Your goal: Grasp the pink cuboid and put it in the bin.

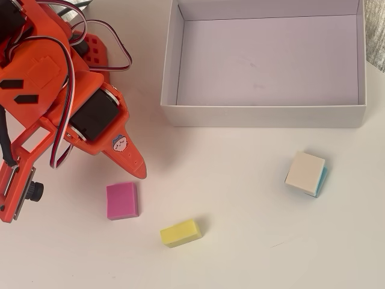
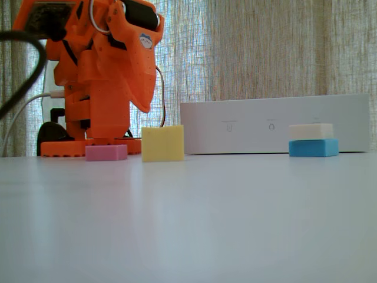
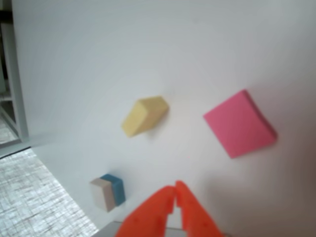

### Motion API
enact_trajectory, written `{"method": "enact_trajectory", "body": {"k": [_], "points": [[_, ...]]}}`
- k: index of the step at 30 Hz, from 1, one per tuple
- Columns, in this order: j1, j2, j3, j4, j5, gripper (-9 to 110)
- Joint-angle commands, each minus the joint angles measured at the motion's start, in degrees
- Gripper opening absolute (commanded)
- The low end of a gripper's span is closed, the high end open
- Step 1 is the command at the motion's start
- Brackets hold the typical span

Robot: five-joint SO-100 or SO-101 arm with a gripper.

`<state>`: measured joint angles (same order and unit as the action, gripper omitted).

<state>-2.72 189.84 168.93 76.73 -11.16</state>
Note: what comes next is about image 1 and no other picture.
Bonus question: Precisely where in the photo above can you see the red white black servo cable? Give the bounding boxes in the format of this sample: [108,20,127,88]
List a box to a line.
[57,0,133,73]
[0,35,76,169]

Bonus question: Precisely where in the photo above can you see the pink foam cuboid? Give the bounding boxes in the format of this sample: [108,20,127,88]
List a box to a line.
[106,181,140,222]

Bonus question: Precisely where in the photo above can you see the orange camera mount bracket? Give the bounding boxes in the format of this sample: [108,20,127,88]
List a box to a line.
[0,119,66,224]

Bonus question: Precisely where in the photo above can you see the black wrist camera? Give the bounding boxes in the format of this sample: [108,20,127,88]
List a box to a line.
[13,165,45,221]

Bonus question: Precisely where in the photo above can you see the yellow foam cuboid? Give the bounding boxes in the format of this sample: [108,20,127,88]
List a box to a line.
[159,219,203,249]

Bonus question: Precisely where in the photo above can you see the cream foam cuboid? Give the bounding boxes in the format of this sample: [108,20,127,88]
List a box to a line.
[284,151,326,196]

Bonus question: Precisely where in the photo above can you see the blue foam cuboid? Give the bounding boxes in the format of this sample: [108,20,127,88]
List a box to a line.
[284,164,328,199]

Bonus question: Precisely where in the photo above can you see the orange gripper body black servo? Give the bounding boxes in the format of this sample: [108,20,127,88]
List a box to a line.
[60,69,120,142]

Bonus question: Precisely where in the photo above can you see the orange gripper finger with sticker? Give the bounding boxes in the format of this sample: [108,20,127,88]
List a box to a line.
[67,85,148,180]

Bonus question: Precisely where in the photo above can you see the white cardboard box bin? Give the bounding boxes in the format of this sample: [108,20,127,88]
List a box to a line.
[159,0,368,129]

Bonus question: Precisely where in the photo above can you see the thick black camera cable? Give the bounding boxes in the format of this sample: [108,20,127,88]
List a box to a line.
[0,107,18,168]

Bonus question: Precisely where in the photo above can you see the orange robot base plate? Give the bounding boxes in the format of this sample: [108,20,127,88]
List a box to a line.
[70,30,112,88]

